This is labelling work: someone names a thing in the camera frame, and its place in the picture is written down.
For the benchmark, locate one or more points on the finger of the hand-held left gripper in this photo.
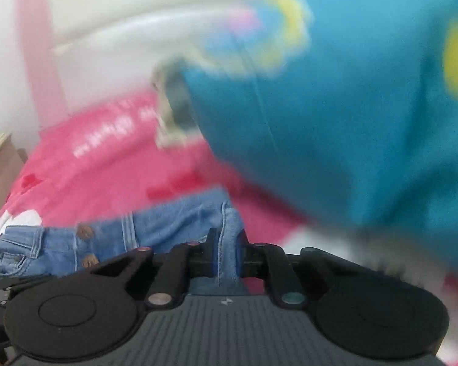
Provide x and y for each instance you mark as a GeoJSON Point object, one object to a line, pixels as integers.
{"type": "Point", "coordinates": [19, 283]}

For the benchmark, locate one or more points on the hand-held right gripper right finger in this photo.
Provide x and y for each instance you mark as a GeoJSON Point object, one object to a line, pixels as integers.
{"type": "Point", "coordinates": [239, 259]}

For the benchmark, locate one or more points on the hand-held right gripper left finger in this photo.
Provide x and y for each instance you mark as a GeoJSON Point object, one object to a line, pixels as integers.
{"type": "Point", "coordinates": [210, 259]}

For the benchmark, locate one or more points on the blue denim jeans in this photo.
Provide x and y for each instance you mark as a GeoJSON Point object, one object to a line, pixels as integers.
{"type": "Point", "coordinates": [156, 228]}

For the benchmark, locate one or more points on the wooden nightstand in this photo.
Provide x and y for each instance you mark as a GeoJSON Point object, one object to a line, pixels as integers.
{"type": "Point", "coordinates": [0, 175]}

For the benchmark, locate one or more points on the pink floral blanket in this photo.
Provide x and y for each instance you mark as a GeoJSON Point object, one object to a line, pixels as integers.
{"type": "Point", "coordinates": [99, 175]}

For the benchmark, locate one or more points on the teal blue garment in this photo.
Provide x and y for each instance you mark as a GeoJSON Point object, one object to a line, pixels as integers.
{"type": "Point", "coordinates": [328, 122]}

